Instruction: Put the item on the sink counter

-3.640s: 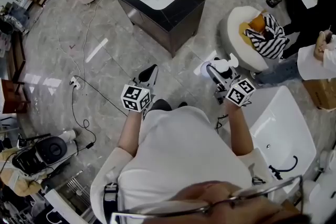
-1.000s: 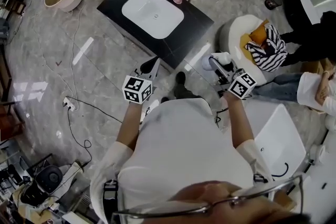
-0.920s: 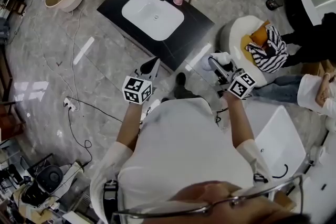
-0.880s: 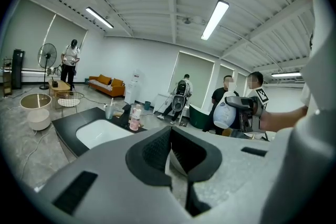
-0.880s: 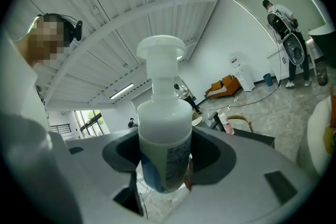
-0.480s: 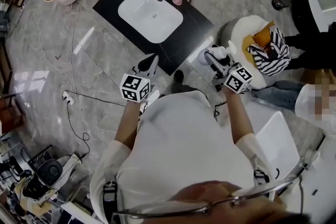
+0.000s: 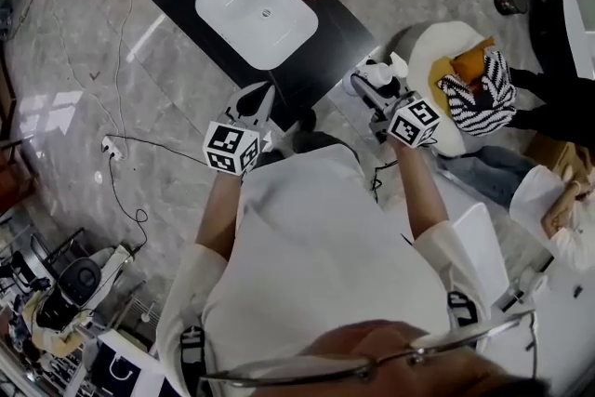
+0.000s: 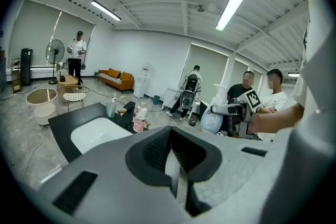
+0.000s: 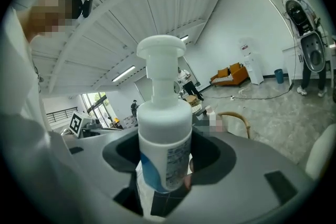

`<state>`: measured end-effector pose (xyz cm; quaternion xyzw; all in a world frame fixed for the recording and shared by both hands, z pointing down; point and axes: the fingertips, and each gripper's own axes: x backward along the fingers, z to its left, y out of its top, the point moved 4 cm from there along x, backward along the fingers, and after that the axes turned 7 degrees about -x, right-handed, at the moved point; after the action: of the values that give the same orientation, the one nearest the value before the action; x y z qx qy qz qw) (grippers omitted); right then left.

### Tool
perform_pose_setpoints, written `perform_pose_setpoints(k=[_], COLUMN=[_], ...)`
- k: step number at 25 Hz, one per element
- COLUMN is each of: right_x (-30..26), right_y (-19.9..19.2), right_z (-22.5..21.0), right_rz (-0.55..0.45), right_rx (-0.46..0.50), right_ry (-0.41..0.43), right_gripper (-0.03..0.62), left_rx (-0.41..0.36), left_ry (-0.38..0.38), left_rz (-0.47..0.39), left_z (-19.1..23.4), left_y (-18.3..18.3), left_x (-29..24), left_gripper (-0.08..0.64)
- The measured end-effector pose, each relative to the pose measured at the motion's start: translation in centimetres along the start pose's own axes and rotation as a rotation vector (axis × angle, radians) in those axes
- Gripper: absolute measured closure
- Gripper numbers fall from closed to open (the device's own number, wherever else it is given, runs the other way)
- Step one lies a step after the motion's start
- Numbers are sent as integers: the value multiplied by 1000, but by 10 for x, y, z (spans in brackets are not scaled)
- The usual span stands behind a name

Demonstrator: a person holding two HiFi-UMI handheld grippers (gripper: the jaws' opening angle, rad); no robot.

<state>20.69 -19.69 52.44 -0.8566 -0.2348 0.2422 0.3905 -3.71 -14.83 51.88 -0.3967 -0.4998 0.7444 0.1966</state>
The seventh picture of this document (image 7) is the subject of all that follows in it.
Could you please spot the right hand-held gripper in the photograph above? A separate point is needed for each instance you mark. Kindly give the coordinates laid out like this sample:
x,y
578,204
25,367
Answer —
x,y
413,123

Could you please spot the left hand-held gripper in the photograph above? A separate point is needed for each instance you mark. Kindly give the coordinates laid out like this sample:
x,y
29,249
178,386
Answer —
x,y
228,149

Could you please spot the white spray bottle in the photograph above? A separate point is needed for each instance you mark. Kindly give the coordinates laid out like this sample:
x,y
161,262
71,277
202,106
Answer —
x,y
372,74

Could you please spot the person's left forearm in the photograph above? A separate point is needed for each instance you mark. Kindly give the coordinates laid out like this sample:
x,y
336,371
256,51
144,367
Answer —
x,y
218,218

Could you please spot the person's right forearm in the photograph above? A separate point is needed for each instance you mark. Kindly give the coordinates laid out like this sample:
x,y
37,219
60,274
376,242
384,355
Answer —
x,y
420,195

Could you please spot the yellow cloth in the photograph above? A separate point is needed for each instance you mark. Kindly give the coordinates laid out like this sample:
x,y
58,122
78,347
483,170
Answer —
x,y
439,79

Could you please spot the black vanity cabinet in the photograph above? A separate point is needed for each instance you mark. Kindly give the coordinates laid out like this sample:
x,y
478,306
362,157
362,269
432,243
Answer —
x,y
344,42

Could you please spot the white round lounge chair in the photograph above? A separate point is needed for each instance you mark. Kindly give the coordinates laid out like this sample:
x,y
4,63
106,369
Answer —
x,y
437,42

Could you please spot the person's right leg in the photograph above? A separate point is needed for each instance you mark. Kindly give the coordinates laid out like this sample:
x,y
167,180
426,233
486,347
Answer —
x,y
321,144

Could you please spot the white rectangular sink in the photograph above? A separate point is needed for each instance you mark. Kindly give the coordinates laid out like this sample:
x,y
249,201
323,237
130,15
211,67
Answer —
x,y
251,18

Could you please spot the orange cushion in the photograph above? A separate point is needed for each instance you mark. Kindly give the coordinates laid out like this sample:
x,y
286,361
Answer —
x,y
469,60

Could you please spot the black white striped bag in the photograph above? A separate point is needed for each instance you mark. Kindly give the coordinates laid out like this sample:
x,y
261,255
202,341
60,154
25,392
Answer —
x,y
483,107

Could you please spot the white power strip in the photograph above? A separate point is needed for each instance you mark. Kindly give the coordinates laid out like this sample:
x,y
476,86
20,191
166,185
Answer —
x,y
114,148

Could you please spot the black mesh waste basket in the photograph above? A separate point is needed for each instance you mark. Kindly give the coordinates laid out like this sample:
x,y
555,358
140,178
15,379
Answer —
x,y
510,1

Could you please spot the person's white shirt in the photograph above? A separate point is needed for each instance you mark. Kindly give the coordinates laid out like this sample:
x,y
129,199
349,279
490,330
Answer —
x,y
316,255

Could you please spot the small white floor disc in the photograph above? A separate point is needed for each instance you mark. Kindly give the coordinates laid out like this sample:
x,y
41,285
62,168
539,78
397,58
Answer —
x,y
98,177

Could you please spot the cardboard box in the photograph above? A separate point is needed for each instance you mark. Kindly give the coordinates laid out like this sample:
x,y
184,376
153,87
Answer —
x,y
553,153

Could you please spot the white ceramic basin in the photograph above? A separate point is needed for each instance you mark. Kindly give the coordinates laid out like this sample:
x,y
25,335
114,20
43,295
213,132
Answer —
x,y
483,246

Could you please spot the black cabinet white top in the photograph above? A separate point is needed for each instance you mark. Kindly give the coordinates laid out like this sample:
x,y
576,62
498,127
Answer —
x,y
576,32

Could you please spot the person's metal eyeglasses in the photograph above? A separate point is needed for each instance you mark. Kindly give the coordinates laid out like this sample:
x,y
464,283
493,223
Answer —
x,y
362,369

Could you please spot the person's face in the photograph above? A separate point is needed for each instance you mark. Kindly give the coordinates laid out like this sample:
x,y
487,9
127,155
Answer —
x,y
446,372

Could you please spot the white bathroom fixture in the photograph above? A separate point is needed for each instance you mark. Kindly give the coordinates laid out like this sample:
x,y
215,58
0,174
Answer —
x,y
567,330

